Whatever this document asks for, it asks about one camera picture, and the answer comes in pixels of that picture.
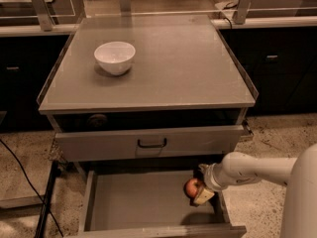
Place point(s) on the black drawer handle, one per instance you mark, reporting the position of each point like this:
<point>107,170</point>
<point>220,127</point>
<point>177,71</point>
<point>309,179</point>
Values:
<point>149,146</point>

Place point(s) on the dark back counter cabinets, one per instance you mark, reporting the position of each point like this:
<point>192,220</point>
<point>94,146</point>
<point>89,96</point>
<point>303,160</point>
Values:
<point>280,63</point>

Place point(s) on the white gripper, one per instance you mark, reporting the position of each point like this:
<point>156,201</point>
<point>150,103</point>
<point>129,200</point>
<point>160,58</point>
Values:
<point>210,178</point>

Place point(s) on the grey top drawer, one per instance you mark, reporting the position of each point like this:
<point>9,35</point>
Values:
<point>122,145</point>

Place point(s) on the left metal bracket post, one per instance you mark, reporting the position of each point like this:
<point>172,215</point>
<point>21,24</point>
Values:
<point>43,15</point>

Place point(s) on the grey drawer cabinet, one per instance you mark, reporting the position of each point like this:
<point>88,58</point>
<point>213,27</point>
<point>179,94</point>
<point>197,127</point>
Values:
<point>183,75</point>

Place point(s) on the red apple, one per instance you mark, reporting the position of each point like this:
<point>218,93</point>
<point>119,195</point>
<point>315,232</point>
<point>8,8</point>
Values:
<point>192,186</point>

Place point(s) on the white ceramic bowl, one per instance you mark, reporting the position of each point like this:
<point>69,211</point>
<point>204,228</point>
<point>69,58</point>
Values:
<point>115,58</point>

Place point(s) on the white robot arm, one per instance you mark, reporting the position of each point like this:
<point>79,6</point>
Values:
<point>298,175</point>

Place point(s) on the right metal bracket post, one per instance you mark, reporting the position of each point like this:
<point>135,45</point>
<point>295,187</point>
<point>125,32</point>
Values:
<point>241,11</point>

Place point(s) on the open grey middle drawer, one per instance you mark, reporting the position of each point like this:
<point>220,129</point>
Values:
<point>150,205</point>

